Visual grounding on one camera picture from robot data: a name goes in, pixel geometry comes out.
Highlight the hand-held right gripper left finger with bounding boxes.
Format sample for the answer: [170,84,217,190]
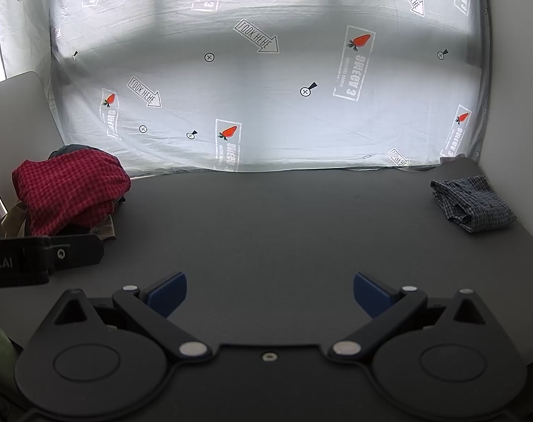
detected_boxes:
[45,271,214,364]

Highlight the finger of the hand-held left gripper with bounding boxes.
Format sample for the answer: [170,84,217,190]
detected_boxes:
[46,234,105,272]

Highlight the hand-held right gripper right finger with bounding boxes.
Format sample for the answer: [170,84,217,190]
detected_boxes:
[330,271,498,364]

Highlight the red checked garment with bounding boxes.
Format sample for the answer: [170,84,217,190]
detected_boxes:
[12,149,132,237]

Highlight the grey panel board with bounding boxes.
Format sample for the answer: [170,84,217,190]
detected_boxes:
[0,70,60,234]

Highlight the blue plaid shirt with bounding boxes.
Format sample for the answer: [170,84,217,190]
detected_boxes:
[430,175,517,233]

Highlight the printed grey bed sheet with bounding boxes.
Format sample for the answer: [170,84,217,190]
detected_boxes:
[0,0,491,179]

